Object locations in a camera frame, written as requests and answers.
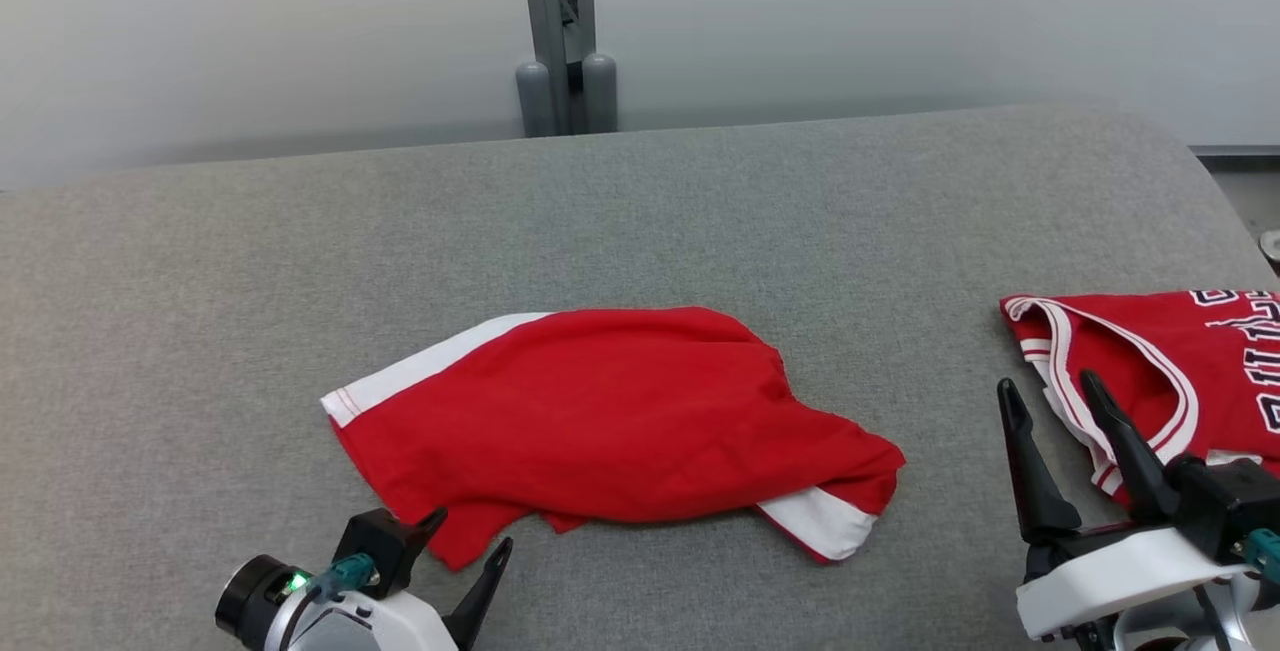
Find teal plug black right cable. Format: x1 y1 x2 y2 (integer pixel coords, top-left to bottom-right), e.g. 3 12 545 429
1192 527 1280 651

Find grey partition post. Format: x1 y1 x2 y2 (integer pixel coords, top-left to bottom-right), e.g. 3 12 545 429
514 0 620 138

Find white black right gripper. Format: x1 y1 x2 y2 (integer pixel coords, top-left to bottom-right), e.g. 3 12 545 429
996 368 1253 644

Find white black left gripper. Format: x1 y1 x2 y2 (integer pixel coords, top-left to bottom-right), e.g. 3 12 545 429
268 506 515 651

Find red shorts with white stripes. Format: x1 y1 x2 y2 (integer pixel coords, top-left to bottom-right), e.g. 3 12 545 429
319 305 908 573

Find teal plug black cable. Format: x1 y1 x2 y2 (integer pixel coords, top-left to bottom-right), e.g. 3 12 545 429
275 552 380 651
1192 527 1280 651

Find teal plug black left cable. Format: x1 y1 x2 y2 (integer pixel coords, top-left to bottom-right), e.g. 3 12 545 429
275 552 380 651

